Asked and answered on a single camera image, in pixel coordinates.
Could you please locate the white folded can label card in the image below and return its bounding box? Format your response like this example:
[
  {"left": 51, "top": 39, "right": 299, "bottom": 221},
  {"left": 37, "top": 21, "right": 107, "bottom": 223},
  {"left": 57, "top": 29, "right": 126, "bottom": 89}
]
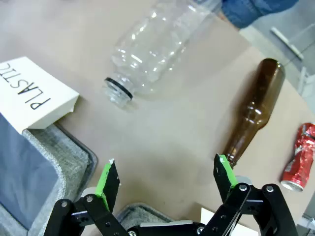
[{"left": 200, "top": 207, "right": 261, "bottom": 236}]

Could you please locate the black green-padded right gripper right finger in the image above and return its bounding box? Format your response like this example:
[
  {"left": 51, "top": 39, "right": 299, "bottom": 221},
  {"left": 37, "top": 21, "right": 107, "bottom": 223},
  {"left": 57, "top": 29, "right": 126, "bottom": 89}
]
[{"left": 204, "top": 153, "right": 300, "bottom": 236}]

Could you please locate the large clear plastic bottle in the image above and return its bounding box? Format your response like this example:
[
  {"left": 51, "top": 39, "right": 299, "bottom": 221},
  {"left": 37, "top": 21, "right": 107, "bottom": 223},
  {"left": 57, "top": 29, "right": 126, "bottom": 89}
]
[{"left": 102, "top": 0, "right": 222, "bottom": 109}]

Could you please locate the person's left denim forearm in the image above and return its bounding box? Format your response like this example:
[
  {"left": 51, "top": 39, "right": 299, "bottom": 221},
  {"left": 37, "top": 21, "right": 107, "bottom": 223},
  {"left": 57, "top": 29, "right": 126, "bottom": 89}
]
[{"left": 220, "top": 0, "right": 300, "bottom": 30}]

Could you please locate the white folded plastic label card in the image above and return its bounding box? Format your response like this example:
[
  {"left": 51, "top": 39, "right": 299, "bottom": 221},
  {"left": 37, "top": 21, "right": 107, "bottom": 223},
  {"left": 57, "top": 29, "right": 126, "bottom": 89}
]
[{"left": 0, "top": 56, "right": 80, "bottom": 135}]

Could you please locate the grey fabric can basket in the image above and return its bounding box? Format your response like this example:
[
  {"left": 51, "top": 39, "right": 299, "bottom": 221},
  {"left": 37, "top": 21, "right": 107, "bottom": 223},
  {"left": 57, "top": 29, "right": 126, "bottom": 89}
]
[{"left": 115, "top": 203, "right": 174, "bottom": 227}]

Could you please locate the crushed red soda can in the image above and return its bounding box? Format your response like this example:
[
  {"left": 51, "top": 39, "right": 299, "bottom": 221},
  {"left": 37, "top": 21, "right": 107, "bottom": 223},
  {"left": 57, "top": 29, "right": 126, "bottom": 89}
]
[{"left": 280, "top": 122, "right": 315, "bottom": 192}]

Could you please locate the brown glass bottle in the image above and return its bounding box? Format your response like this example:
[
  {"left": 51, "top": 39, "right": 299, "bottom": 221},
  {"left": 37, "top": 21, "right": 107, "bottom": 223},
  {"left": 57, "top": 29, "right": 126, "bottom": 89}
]
[{"left": 220, "top": 58, "right": 286, "bottom": 170}]

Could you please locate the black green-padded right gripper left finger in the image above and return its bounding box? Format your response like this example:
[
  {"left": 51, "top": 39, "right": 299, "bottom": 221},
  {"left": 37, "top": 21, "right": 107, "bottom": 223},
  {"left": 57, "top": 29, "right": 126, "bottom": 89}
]
[{"left": 44, "top": 158, "right": 128, "bottom": 236}]

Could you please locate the grey fabric plastic basket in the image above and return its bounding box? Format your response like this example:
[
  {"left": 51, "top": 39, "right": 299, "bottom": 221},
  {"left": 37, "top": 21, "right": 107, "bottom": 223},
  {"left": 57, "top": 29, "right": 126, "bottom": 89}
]
[{"left": 0, "top": 113, "right": 99, "bottom": 236}]

